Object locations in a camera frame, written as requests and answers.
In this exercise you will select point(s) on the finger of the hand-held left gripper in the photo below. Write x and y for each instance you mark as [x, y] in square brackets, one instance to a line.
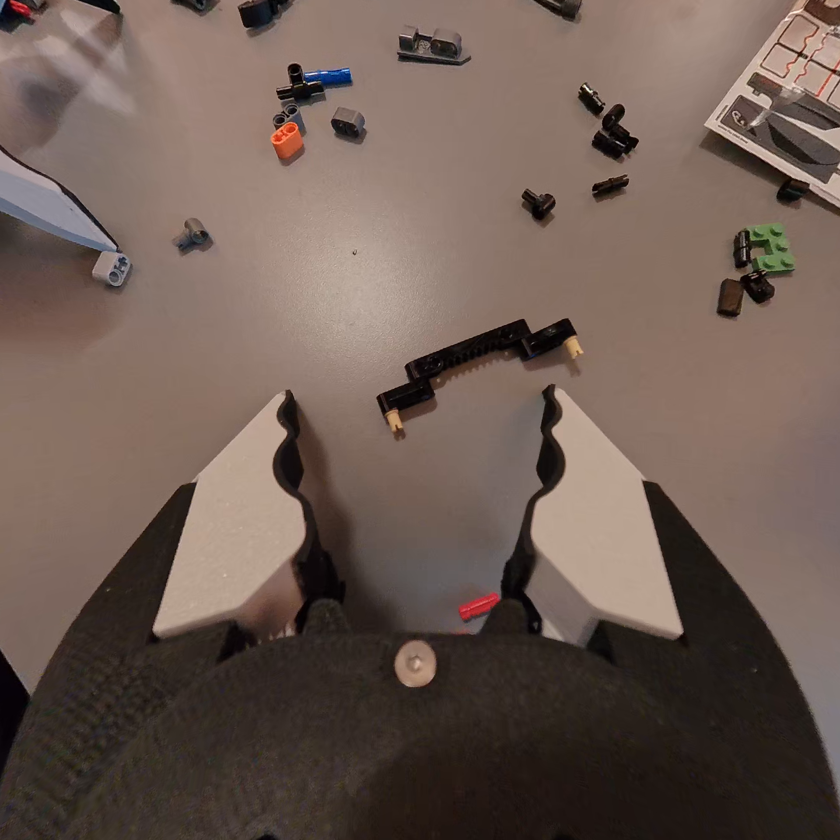
[46, 200]

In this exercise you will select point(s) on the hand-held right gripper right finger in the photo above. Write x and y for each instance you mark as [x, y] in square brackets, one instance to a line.
[604, 544]

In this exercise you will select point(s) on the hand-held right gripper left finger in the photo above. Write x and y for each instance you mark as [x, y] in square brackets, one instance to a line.
[229, 544]

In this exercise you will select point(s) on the light grey lego connector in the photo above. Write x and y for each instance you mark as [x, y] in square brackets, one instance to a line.
[110, 270]

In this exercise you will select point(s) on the black lego gear rack assembly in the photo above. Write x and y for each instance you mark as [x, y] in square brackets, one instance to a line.
[472, 348]

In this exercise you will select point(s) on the red lego pin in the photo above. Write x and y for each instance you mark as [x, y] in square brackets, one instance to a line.
[479, 606]

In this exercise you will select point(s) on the dark blue-grey lego pin connector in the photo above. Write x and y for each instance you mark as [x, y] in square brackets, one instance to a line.
[193, 233]

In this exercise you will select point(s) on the orange lego connector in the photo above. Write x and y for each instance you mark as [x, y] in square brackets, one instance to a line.
[287, 142]

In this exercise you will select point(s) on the blue lego pin black connector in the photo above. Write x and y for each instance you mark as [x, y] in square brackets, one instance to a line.
[298, 85]

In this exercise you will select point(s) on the black lego axle piece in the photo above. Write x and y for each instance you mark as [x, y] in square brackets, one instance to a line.
[256, 13]

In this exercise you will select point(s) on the dark grey oval lego connector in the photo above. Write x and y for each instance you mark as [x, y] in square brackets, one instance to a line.
[348, 123]

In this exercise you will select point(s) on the green lego plate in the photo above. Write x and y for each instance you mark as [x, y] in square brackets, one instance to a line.
[768, 235]

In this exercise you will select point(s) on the scattered black lego pins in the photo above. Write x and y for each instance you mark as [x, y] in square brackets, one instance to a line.
[613, 141]

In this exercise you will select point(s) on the grey lego panel piece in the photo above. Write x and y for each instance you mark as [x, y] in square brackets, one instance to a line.
[558, 6]
[433, 46]

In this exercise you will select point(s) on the sticker sheet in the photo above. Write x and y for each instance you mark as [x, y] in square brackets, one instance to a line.
[787, 98]

